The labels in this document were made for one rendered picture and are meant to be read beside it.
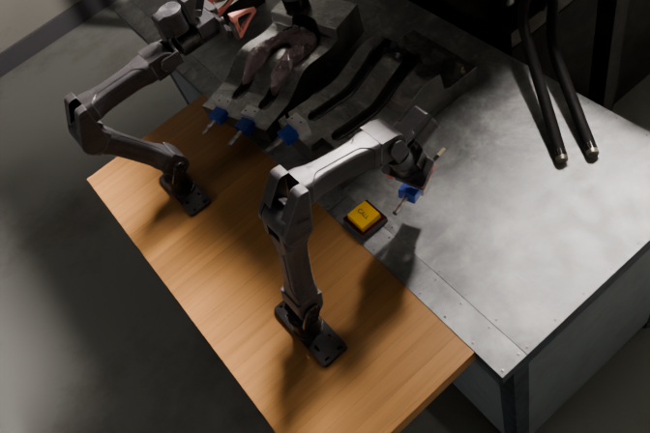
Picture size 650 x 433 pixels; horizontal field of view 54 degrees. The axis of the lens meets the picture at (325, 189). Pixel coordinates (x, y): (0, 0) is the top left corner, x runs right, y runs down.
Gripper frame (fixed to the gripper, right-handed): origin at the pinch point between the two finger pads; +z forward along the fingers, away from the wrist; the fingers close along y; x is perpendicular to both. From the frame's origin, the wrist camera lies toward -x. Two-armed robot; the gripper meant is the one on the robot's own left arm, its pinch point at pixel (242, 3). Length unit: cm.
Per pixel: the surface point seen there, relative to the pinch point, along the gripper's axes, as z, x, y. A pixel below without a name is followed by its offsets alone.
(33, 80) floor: -53, 121, 228
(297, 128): -5.9, 28.2, -18.8
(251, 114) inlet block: -10.1, 31.8, -0.5
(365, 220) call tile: -10, 36, -50
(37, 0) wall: -22, 94, 253
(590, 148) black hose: 40, 36, -75
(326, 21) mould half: 26.7, 28.3, 9.3
